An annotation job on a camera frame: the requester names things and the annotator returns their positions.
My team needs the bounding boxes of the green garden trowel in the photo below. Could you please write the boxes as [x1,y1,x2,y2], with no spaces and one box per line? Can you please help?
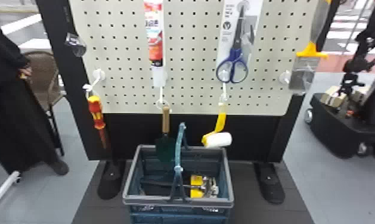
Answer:
[154,105,176,163]

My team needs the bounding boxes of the yellow paint roller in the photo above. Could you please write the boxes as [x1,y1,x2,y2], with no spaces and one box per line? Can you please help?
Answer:
[201,101,233,149]

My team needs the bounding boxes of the white pegboard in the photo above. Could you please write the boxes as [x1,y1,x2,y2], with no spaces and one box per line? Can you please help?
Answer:
[35,0,340,206]

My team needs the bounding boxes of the yellow tool in packet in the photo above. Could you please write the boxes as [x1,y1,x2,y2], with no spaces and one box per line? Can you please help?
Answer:
[140,174,220,199]

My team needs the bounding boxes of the blue scissors on card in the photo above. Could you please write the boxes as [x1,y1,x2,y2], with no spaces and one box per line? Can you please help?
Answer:
[215,0,264,85]

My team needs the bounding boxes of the blue basket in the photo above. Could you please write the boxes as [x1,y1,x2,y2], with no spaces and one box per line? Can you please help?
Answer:
[122,122,235,224]

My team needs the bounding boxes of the red and white tube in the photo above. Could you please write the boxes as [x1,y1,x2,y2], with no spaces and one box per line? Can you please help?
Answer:
[143,0,168,88]

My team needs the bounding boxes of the red and yellow screwdriver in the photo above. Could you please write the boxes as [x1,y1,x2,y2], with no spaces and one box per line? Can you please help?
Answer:
[86,95,109,150]

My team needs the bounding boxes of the clear plastic packet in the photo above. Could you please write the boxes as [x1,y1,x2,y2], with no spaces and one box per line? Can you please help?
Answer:
[64,32,88,58]

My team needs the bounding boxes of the brown chair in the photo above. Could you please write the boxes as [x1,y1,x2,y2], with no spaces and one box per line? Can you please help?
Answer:
[23,51,66,157]

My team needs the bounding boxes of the person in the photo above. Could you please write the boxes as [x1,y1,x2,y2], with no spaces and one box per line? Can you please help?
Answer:
[0,12,70,176]

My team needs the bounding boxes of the yellow handled scraper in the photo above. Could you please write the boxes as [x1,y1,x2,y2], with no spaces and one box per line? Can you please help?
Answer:
[288,0,333,94]

